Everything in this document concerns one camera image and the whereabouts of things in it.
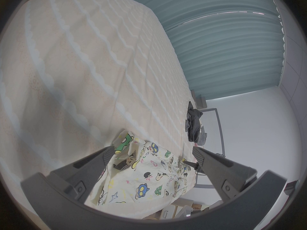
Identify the grey bedside table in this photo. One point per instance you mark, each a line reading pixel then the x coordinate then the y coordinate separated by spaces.
pixel 200 99

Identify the black garment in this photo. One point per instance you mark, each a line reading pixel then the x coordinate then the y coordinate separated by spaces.
pixel 194 123

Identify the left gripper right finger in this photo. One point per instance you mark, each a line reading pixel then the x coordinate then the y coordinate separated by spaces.
pixel 215 174

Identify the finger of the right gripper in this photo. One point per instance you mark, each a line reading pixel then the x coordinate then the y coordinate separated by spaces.
pixel 194 166

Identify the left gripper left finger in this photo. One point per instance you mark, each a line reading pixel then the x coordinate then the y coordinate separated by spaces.
pixel 88 174

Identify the grey garment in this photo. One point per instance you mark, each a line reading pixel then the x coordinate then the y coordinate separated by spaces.
pixel 203 135

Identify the blue-green curtain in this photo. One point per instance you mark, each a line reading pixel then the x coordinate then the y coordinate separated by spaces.
pixel 227 44

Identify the bed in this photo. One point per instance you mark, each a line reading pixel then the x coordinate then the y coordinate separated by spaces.
pixel 84 68

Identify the white printed pyjama top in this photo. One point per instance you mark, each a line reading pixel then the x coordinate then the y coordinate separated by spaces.
pixel 148 174

